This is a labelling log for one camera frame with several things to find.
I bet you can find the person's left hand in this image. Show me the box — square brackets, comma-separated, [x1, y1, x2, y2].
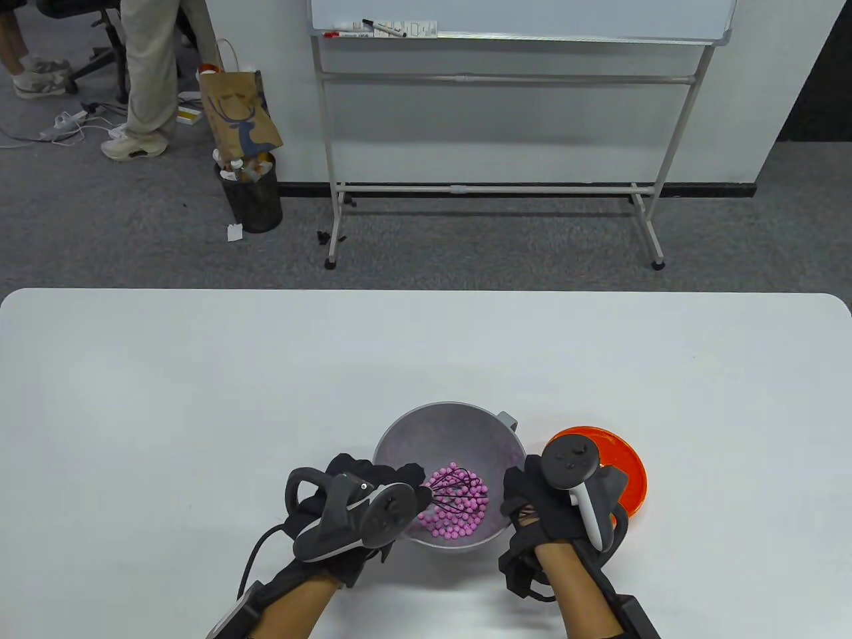
[285, 454, 434, 588]

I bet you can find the person's right hand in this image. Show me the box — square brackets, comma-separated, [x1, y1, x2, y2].
[499, 455, 630, 600]

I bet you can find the black whisk with wooden handle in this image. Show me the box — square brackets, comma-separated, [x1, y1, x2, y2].
[418, 468, 482, 524]

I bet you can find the grey plastic salad bowl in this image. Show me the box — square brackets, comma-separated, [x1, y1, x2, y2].
[373, 401, 524, 552]

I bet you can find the pile of pink plastic beads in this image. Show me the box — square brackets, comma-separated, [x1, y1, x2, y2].
[407, 461, 491, 539]

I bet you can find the orange plastic bowl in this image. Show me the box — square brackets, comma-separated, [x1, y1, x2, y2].
[544, 427, 648, 517]

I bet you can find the person's right forearm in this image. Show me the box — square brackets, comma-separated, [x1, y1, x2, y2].
[535, 542, 634, 639]

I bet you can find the person's left forearm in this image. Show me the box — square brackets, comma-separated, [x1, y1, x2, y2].
[250, 572, 341, 639]

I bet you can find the grey black hand controller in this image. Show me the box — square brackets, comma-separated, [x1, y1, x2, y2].
[540, 437, 630, 554]
[285, 468, 420, 564]

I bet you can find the black mesh waste bin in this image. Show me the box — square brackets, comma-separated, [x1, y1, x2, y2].
[214, 152, 284, 234]

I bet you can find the pile of discarded bottles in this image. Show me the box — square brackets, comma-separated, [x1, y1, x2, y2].
[213, 150, 276, 184]

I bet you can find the brown paper bag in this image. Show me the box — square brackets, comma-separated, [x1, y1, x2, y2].
[198, 39, 284, 159]

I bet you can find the grey power strip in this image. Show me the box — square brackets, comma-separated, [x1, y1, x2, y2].
[40, 110, 88, 141]

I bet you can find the whiteboard on metal stand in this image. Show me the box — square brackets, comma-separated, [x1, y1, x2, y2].
[308, 0, 738, 270]

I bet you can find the black office chair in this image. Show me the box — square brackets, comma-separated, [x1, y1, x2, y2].
[37, 0, 130, 105]

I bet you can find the black wrist camera unit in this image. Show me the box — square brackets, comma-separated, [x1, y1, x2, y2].
[598, 578, 662, 639]
[205, 579, 268, 639]

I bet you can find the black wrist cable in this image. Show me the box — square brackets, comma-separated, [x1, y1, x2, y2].
[236, 523, 288, 600]

